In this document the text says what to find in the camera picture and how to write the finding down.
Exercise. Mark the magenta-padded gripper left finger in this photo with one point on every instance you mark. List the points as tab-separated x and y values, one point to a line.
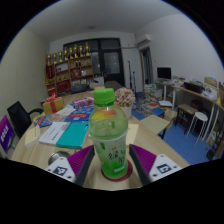
62	170

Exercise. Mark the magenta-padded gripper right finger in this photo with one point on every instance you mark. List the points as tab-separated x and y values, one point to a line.
160	168

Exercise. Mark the flat round red coaster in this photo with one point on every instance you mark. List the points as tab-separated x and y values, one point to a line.
129	170

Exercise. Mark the teal hardcover book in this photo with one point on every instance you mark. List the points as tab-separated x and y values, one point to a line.
73	135

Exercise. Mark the white printed booklet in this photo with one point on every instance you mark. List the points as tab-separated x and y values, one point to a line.
53	132

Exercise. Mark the low light wooden table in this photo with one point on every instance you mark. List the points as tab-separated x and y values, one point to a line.
155	124

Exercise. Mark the beige paper notebook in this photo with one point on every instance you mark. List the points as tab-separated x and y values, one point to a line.
32	136

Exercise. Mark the colourful magazine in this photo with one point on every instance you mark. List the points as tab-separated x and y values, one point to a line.
43	120

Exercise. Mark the blue printed book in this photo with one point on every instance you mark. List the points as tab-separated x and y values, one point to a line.
80	115

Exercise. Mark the green tea bottle green cap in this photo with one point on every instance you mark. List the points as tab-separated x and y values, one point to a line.
108	133

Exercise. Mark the white round stool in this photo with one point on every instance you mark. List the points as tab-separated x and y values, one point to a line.
197	117

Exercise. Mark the small brown wooden stool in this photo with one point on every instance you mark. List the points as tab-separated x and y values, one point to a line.
185	109

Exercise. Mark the yellow gift box red ribbon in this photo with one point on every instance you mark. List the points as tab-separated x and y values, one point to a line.
52	105

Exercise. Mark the black office chair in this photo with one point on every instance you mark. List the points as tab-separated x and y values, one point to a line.
19	118

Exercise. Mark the purple sign board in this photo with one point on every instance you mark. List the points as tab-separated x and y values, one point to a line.
5	133

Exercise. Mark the purple patterned box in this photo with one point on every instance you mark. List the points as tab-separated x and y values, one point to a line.
82	102

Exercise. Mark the stack of books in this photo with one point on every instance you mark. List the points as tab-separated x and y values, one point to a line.
152	95

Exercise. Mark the pink flowers in white pot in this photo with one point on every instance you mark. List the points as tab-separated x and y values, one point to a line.
124	98

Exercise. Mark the black printer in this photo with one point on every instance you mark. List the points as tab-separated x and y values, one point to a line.
193	87

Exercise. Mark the black computer monitor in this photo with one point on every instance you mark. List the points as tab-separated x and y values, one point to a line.
164	73

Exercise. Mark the black microphone stand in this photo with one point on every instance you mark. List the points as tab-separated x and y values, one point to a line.
130	76

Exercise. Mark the wooden shelf unit with trophies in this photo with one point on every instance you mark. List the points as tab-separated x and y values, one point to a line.
68	71

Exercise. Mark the black framed glass door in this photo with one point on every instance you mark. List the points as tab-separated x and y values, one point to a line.
108	61

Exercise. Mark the long wooden wall desk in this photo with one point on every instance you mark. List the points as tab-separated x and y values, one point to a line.
200	95

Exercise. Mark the white wall air conditioner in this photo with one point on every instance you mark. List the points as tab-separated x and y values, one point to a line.
143	39

